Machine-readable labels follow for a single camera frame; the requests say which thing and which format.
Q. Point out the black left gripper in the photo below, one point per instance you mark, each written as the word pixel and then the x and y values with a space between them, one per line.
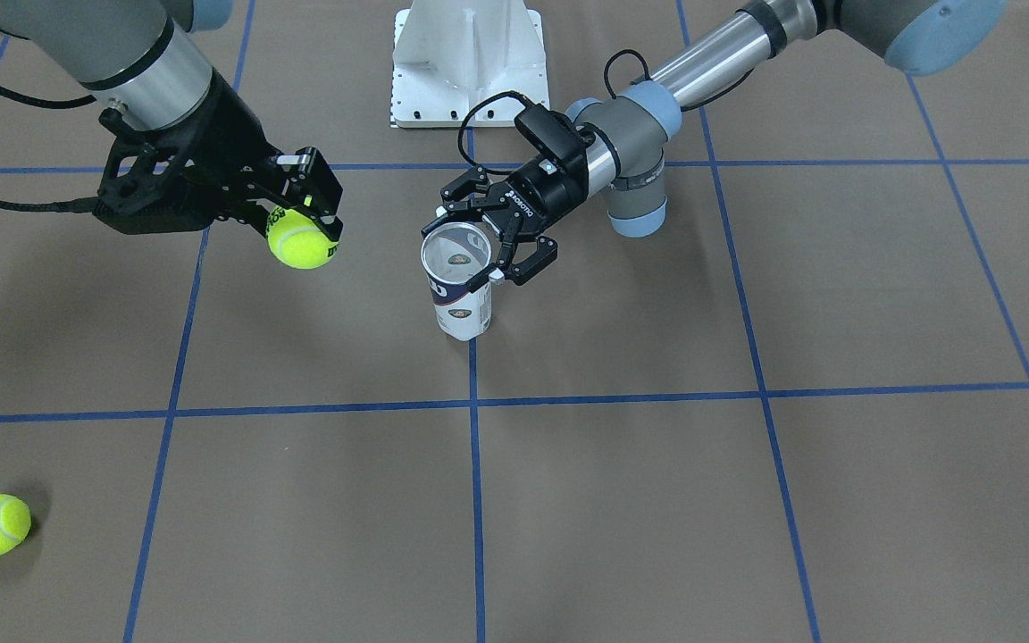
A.
pixel 548 189

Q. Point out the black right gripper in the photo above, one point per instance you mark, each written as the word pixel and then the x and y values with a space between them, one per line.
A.
pixel 230 147

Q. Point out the clear plastic ball tube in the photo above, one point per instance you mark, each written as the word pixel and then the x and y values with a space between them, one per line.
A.
pixel 452 255

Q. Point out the yellow tennis ball plain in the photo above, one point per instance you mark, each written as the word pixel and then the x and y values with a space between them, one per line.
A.
pixel 297 241

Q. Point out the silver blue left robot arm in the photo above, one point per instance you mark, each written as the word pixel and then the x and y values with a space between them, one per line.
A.
pixel 616 146

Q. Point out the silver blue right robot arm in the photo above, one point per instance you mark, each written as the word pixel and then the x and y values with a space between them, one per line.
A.
pixel 134 56

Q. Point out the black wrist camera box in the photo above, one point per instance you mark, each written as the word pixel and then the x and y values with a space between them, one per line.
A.
pixel 551 134

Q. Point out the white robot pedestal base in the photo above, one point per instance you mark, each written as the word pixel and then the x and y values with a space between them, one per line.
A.
pixel 450 55

